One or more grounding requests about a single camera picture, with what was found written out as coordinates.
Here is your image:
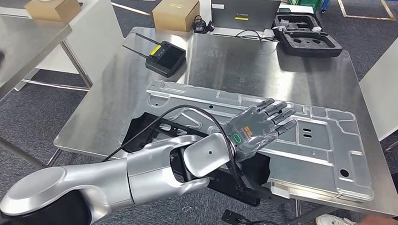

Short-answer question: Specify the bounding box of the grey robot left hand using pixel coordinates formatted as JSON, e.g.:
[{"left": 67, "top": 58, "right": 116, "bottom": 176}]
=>
[{"left": 221, "top": 96, "right": 299, "bottom": 165}]

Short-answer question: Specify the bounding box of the black power adapter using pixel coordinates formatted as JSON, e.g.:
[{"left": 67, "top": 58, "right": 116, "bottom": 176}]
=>
[{"left": 192, "top": 14, "right": 215, "bottom": 35}]

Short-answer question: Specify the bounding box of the green plastic crate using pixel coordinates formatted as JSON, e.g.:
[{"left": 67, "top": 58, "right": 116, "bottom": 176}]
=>
[{"left": 288, "top": 0, "right": 323, "bottom": 13}]

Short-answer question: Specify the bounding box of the black foam packing tray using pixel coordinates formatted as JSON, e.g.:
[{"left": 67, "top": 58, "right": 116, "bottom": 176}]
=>
[{"left": 271, "top": 11, "right": 345, "bottom": 59}]

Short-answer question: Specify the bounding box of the black plastic perforated panel part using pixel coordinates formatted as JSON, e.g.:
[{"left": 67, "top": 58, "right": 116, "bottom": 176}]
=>
[{"left": 119, "top": 111, "right": 274, "bottom": 208}]

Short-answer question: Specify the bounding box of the brown cardboard box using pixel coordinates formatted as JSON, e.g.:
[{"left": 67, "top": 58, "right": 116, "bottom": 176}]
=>
[
  {"left": 23, "top": 0, "right": 82, "bottom": 25},
  {"left": 151, "top": 0, "right": 201, "bottom": 33}
]

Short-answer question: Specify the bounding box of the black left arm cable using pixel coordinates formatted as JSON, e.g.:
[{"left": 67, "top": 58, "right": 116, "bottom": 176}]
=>
[{"left": 101, "top": 101, "right": 249, "bottom": 191}]

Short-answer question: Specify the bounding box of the black laptop cable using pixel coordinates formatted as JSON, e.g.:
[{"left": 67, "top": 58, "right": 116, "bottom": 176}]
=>
[{"left": 235, "top": 28, "right": 281, "bottom": 43}]

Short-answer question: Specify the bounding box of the steel side table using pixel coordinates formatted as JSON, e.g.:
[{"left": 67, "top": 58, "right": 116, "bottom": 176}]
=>
[{"left": 0, "top": 14, "right": 94, "bottom": 170}]

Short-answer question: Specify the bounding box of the black remote controller with antennas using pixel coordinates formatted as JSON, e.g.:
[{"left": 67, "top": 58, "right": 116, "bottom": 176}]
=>
[{"left": 121, "top": 32, "right": 188, "bottom": 79}]

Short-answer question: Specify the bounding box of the steel workbench table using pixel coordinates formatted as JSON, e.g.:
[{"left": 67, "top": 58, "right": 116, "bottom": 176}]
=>
[{"left": 46, "top": 23, "right": 398, "bottom": 225}]

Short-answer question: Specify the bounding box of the large stamped aluminium panel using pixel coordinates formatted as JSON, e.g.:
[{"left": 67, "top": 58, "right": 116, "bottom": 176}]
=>
[{"left": 142, "top": 79, "right": 378, "bottom": 203}]

